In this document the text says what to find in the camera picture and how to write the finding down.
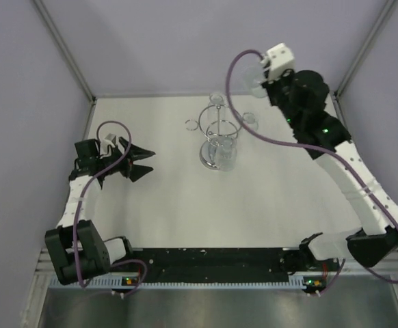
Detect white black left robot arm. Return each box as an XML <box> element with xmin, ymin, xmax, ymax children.
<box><xmin>44</xmin><ymin>134</ymin><xmax>155</xmax><ymax>285</ymax></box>

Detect chrome wine glass rack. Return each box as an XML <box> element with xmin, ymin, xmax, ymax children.
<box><xmin>185</xmin><ymin>105</ymin><xmax>241</xmax><ymax>172</ymax></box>

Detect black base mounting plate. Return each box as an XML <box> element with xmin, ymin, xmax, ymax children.
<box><xmin>96</xmin><ymin>247</ymin><xmax>342</xmax><ymax>284</ymax></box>

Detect grey slotted cable duct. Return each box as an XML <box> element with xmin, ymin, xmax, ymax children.
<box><xmin>50</xmin><ymin>275</ymin><xmax>325</xmax><ymax>290</ymax></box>

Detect clear ribbed wine glass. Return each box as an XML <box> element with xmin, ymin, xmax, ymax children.
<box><xmin>242</xmin><ymin>112</ymin><xmax>259</xmax><ymax>132</ymax></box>

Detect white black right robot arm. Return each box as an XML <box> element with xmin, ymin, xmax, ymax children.
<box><xmin>261</xmin><ymin>68</ymin><xmax>398</xmax><ymax>271</ymax></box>

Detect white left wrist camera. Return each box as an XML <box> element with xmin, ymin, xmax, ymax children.
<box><xmin>101</xmin><ymin>133</ymin><xmax>117</xmax><ymax>152</ymax></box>

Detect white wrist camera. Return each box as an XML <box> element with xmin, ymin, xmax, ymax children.
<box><xmin>261</xmin><ymin>42</ymin><xmax>295</xmax><ymax>83</ymax></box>
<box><xmin>101</xmin><ymin>133</ymin><xmax>117</xmax><ymax>152</ymax></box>

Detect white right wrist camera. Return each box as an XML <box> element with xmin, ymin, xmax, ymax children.
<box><xmin>261</xmin><ymin>42</ymin><xmax>295</xmax><ymax>83</ymax></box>

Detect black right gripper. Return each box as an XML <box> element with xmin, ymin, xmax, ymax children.
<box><xmin>258</xmin><ymin>68</ymin><xmax>300</xmax><ymax>131</ymax></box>

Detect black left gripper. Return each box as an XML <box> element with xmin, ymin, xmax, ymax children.
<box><xmin>96</xmin><ymin>137</ymin><xmax>155</xmax><ymax>182</ymax></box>

